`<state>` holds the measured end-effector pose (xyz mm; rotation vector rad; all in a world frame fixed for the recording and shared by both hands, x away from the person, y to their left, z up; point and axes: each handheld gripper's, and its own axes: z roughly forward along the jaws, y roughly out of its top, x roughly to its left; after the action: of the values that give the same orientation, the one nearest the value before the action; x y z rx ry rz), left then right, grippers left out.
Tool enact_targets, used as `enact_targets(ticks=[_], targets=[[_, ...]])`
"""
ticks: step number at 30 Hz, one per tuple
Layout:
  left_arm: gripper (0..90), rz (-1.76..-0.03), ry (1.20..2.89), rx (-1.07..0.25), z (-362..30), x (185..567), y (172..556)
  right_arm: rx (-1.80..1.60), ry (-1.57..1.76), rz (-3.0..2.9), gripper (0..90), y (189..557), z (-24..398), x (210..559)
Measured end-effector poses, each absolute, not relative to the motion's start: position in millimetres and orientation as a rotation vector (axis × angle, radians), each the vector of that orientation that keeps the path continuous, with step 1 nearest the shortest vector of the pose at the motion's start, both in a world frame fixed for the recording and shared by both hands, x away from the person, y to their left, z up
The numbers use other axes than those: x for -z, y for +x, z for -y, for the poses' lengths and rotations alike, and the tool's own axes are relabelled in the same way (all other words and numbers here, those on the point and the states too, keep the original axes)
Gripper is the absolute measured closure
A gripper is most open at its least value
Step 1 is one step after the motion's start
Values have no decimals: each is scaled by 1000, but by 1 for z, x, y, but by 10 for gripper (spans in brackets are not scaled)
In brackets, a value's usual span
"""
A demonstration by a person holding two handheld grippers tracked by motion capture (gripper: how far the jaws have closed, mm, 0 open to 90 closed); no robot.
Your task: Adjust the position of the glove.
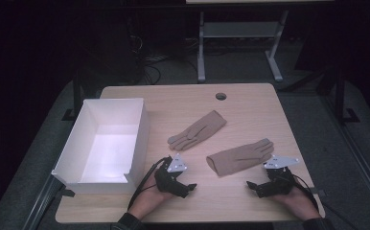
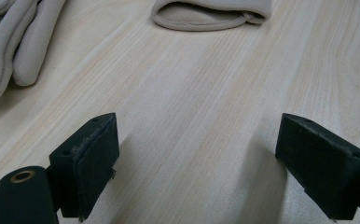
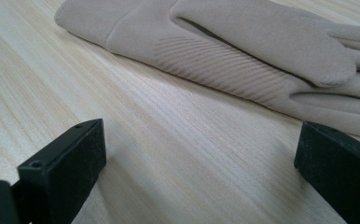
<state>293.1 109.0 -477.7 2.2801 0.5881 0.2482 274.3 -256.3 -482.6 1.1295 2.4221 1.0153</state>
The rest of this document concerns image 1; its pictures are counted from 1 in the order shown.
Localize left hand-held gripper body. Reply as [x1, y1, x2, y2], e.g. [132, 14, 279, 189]
[154, 153, 191, 198]

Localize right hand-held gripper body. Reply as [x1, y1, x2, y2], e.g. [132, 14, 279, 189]
[261, 154, 300, 196]

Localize beige knit glove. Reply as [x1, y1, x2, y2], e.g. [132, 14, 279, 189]
[205, 137, 275, 177]
[167, 109, 228, 151]

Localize white box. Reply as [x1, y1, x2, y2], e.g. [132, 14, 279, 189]
[51, 97, 150, 195]

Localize person's left hand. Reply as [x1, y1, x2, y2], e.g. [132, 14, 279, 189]
[127, 176, 175, 221]

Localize person's right hand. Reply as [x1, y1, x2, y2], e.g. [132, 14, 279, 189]
[269, 185, 322, 221]

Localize black metal stand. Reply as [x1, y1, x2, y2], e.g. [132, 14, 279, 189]
[332, 69, 361, 125]
[61, 72, 85, 122]

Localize grey metal stand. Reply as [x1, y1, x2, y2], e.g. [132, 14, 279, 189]
[197, 10, 289, 83]

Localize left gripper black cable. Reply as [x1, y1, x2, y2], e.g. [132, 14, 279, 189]
[127, 155, 172, 211]

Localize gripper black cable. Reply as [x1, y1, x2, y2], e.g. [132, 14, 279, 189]
[282, 173, 361, 230]
[127, 155, 172, 211]

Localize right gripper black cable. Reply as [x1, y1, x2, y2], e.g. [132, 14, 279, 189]
[282, 173, 361, 230]

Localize aluminium rail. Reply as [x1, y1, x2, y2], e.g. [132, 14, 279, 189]
[22, 174, 76, 230]
[322, 95, 370, 219]

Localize black floor cables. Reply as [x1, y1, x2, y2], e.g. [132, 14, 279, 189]
[127, 34, 162, 86]

